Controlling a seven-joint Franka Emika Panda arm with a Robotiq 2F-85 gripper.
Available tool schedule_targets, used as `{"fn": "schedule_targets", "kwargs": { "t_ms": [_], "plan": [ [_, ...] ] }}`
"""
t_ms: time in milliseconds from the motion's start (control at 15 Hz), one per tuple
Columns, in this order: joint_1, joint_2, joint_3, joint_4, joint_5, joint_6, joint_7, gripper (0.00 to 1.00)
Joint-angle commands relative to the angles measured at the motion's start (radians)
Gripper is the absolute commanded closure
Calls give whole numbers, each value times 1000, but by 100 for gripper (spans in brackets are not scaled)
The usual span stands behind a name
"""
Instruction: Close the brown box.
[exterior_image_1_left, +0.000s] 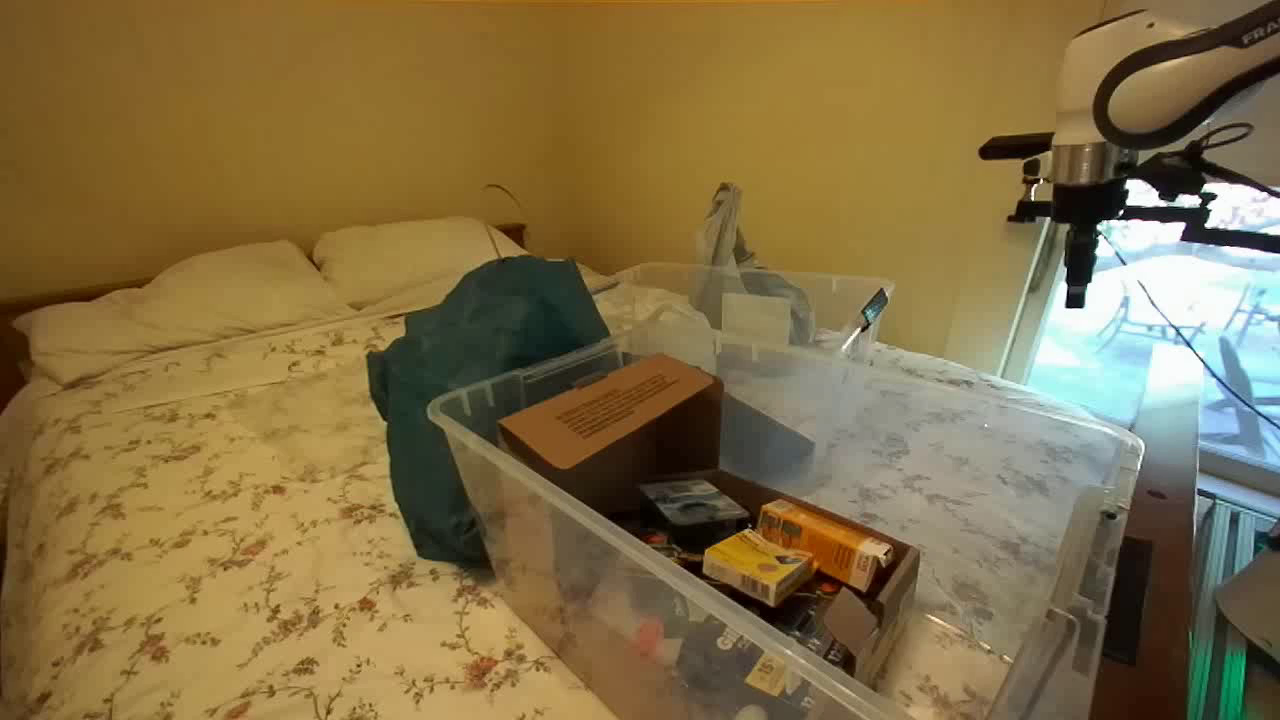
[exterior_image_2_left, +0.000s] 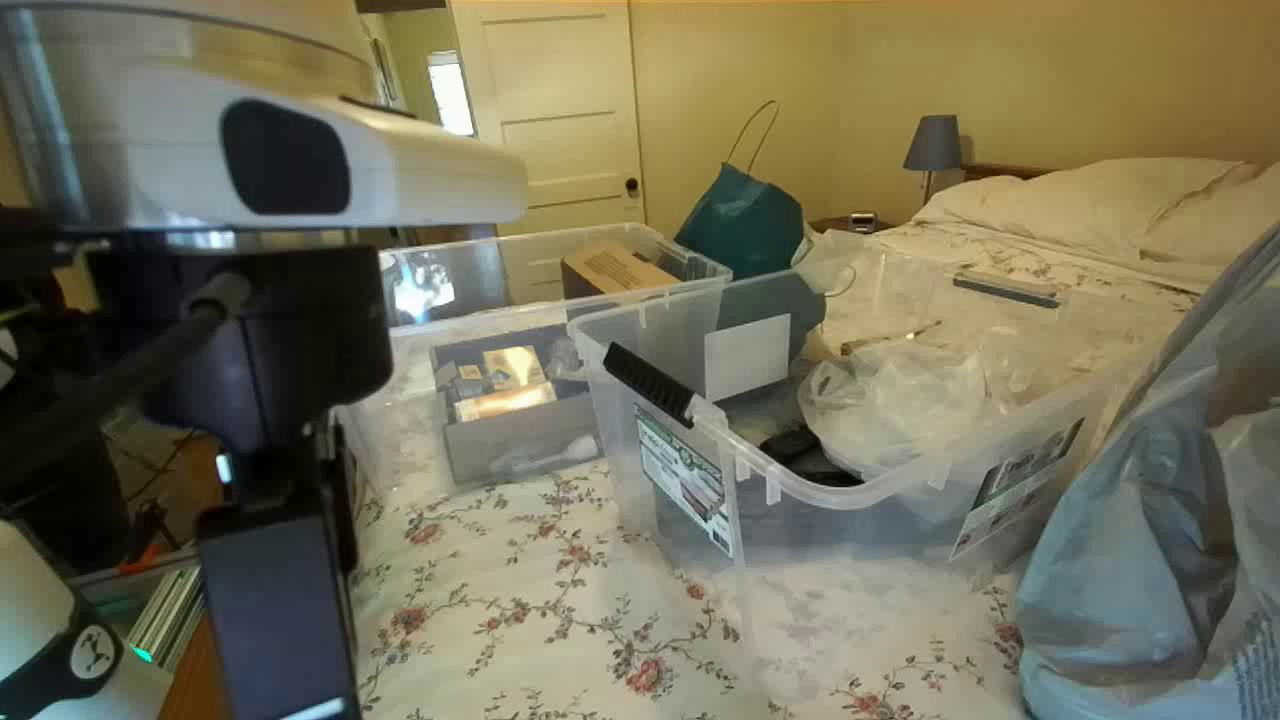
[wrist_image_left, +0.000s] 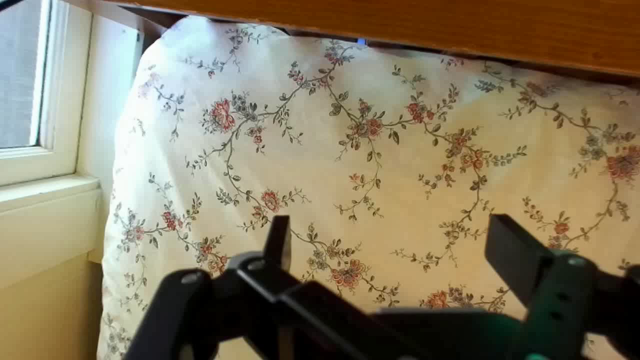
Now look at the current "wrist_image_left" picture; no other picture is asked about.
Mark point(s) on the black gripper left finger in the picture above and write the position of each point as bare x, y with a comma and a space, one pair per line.
279, 242

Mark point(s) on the wooden bed frame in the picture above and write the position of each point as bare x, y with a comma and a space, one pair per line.
580, 34

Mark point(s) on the floral bed sheet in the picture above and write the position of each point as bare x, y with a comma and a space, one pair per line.
387, 163

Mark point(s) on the white window frame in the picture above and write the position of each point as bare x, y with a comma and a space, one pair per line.
42, 74

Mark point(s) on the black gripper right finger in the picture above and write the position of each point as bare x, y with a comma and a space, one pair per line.
517, 256

